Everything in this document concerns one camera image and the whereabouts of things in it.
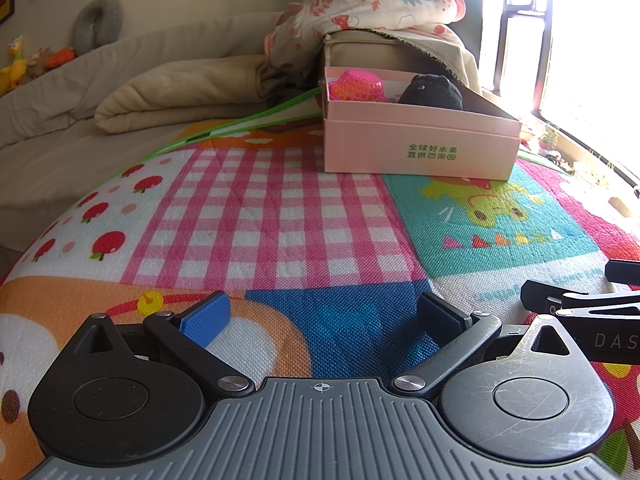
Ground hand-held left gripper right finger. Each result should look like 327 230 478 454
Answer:
392 291 582 401

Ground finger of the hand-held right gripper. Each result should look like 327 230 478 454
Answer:
520 280 640 319
604 259 640 287

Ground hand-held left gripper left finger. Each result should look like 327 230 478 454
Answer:
65 291 256 399

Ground pink cardboard box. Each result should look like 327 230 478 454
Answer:
322 65 522 181

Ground black plush cat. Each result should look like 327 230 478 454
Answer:
397 74 465 111

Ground pink toy strainer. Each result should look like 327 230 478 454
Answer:
327 69 387 103

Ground colourful play mat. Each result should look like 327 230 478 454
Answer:
0 87 640 480

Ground small windowsill plants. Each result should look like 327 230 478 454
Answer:
537 125 621 183

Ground beige quilt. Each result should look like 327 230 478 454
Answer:
95 52 321 133

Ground beige sofa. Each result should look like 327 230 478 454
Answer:
0 10 481 261

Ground orange plush toy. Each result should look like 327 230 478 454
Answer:
45 46 77 71

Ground small brown plush toy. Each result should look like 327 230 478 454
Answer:
25 47 51 81

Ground yellow plush toy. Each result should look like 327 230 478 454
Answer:
0 35 28 96

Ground grey neck pillow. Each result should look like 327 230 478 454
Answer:
74 0 123 53

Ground floral blanket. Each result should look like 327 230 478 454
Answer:
265 0 466 73

